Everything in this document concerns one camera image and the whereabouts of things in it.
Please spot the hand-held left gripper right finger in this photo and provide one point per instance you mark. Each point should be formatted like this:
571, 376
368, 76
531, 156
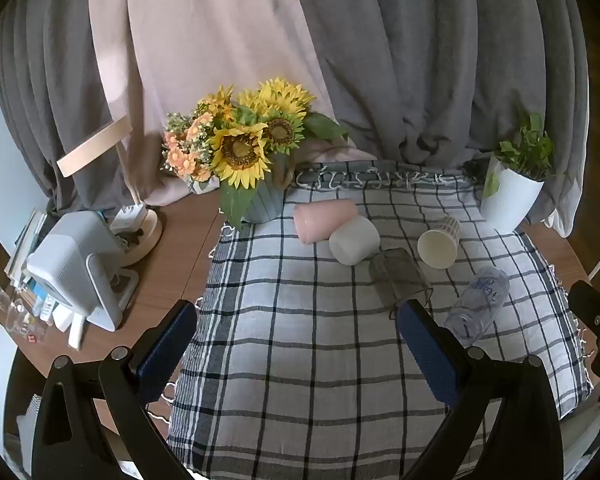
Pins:
427, 347

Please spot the orange flower bouquet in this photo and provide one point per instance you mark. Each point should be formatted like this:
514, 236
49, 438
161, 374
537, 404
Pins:
185, 152

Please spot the clear plastic bottle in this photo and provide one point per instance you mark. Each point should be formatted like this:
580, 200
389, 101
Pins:
475, 305

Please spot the grey ribbed vase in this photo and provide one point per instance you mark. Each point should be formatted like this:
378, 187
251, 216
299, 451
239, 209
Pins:
267, 205

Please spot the black white checked cloth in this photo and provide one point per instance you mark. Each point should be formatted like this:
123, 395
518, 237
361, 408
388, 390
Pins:
305, 360

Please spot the grey curtain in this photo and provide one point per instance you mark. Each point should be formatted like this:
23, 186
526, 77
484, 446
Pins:
430, 60

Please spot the white cup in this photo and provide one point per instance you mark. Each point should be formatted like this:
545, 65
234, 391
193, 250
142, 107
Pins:
352, 242

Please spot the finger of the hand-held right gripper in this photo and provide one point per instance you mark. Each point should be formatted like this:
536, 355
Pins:
596, 310

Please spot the pink cup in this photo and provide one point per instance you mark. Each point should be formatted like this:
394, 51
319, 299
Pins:
320, 220

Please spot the paper cup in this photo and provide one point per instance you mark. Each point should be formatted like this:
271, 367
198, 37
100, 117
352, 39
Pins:
437, 249

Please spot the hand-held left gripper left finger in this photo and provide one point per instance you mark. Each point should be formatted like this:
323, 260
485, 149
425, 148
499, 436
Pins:
167, 345

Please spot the green potted plant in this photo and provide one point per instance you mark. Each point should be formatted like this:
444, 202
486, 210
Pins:
527, 152

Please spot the white desktop appliance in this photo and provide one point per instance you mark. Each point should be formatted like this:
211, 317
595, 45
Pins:
70, 260

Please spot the clear plastic packaging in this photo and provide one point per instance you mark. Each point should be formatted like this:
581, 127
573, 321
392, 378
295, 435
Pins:
5, 305

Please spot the transparent grey cup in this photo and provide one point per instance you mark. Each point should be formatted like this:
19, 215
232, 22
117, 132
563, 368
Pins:
395, 275

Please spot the sunflower bouquet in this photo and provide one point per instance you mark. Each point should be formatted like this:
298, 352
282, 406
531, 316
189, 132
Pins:
240, 152

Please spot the white desk lamp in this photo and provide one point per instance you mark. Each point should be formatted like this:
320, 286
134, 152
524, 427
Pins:
140, 232

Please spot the white plant pot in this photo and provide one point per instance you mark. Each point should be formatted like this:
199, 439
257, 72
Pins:
510, 200

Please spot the pink curtain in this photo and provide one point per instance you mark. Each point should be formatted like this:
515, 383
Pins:
205, 35

